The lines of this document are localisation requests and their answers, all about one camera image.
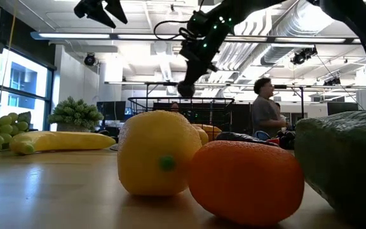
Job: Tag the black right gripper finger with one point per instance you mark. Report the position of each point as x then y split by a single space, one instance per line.
193 71
206 66

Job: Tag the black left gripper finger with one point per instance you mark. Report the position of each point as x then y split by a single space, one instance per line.
94 9
116 8

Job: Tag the dark green avocado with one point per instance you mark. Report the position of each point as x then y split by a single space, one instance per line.
186 89

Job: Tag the golden bread roll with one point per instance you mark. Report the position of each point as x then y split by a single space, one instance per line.
213 132

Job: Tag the dark purple eggplant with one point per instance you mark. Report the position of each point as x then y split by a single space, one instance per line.
243 138

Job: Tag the red chili pepper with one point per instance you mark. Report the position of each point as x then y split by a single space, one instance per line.
272 141

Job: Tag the black grape bunch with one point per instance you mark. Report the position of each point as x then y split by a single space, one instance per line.
286 140

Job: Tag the orange fruit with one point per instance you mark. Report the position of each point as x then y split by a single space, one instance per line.
246 184

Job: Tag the yellow banana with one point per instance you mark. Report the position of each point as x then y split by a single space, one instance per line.
68 141

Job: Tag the dark green cucumber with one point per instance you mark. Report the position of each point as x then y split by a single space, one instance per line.
345 159

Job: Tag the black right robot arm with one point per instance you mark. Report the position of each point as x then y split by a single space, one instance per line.
361 19

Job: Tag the long ceiling light bar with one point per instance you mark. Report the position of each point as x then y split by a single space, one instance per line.
75 35

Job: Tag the person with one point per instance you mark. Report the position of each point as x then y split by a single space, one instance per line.
265 111
174 107

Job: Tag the black ceiling spotlight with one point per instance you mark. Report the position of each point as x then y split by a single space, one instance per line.
89 59
303 55

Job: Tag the black computer monitor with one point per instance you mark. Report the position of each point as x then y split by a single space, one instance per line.
342 108
111 109

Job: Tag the large window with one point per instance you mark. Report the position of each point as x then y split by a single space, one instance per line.
24 73

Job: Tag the green potted plant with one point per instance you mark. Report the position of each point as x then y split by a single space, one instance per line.
75 114

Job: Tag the grey round woven placemat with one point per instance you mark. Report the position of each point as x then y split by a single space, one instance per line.
114 148

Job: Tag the black metal rig frame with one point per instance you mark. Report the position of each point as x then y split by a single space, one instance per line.
157 84

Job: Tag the silver ventilation duct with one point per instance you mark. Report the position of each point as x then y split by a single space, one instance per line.
297 28

